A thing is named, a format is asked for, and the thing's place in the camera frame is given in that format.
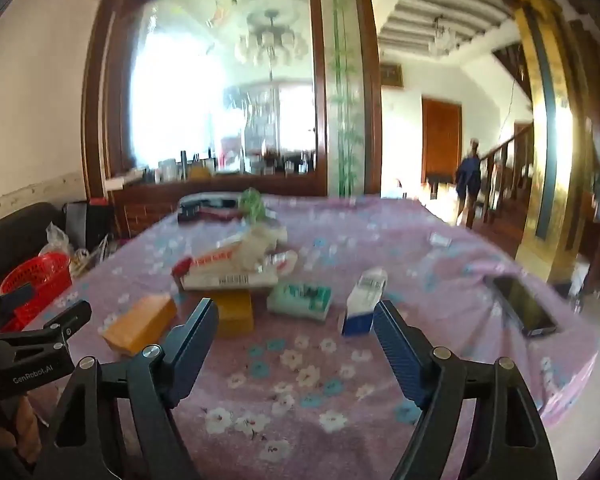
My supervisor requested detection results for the yellow box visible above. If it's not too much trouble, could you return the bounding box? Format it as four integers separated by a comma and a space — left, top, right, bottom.
210, 289, 254, 339

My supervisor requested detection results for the blue white small box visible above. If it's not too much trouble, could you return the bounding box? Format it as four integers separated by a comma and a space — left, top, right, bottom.
340, 268, 388, 337

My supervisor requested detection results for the long white red carton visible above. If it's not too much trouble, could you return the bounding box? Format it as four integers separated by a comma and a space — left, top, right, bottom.
171, 242, 298, 292

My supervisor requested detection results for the green white box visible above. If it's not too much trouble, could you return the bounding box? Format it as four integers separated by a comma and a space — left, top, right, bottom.
266, 282, 332, 322

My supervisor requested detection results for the white plastic bag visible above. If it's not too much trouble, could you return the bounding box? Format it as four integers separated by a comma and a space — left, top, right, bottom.
230, 223, 288, 271

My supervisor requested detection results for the red plastic basket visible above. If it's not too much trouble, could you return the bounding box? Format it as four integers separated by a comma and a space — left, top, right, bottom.
0, 252, 72, 332

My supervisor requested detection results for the black sofa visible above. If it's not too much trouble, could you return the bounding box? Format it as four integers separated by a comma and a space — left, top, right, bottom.
0, 203, 65, 285

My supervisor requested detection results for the clear plastic bag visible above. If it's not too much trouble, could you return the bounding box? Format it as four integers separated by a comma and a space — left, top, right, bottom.
38, 222, 74, 258

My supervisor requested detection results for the black smartphone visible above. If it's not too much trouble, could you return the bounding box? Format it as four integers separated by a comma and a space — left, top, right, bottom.
484, 275, 558, 338

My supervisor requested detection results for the black shopping bag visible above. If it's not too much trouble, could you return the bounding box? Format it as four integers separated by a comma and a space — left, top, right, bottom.
62, 200, 114, 252

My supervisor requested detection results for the wooden counter ledge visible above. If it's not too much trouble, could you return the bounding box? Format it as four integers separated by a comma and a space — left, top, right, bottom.
109, 172, 327, 238

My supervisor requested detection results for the small white wrapper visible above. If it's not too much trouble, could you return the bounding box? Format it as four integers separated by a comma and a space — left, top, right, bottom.
429, 233, 452, 248

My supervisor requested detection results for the pink floral tablecloth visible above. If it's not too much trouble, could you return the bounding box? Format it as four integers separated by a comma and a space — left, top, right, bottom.
30, 197, 596, 479

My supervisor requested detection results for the black case on table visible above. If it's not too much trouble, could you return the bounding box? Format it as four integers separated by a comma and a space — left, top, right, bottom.
176, 193, 242, 223

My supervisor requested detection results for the wooden stair railing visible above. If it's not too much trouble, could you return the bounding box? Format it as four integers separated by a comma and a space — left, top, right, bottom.
466, 122, 534, 232

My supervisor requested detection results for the person in blue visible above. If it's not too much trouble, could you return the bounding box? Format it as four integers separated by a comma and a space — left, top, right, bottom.
455, 139, 481, 221

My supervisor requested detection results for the green crumpled cloth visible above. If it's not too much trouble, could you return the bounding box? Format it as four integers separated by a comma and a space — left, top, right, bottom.
238, 188, 266, 223

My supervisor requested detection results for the wooden door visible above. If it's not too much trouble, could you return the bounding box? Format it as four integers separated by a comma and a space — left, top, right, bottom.
422, 96, 463, 183

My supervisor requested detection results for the chandelier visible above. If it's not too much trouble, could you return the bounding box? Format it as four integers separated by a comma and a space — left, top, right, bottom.
235, 8, 309, 68

